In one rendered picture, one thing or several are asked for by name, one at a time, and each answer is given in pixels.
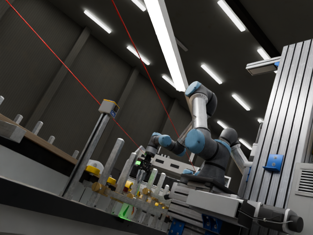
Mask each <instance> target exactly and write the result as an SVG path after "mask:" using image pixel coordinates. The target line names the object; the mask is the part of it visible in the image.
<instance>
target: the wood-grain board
mask: <svg viewBox="0 0 313 235"><path fill-rule="evenodd" d="M0 120H2V121H5V122H8V123H11V124H13V125H16V126H18V127H20V128H22V129H24V130H25V131H26V133H25V135H24V137H25V138H27V139H28V140H30V141H32V142H34V143H36V144H37V145H39V146H41V147H43V148H44V149H46V150H48V151H50V152H51V153H53V154H55V155H57V156H59V157H60V158H62V159H64V160H66V161H67V162H69V163H71V164H73V165H76V163H77V161H78V160H76V159H75V158H73V157H71V156H70V155H68V154H67V153H65V152H63V151H62V150H60V149H58V148H57V147H55V146H53V145H52V144H50V143H48V142H47V141H45V140H43V139H42V138H40V137H38V136H37V135H35V134H33V133H32V132H30V131H29V130H27V129H25V128H24V127H22V126H20V125H19V124H17V123H15V122H14V121H12V120H11V119H9V118H7V117H5V116H4V115H2V114H0ZM87 167H88V166H86V167H85V169H84V171H86V169H87ZM86 172H87V171H86ZM87 173H89V172H87ZM93 176H94V177H96V178H98V179H99V178H100V176H101V174H99V175H98V176H97V175H93ZM117 185H118V184H116V183H115V185H112V184H110V186H112V187H114V188H116V187H117ZM124 193H125V194H129V193H131V192H130V191H128V192H127V193H126V192H124Z"/></svg>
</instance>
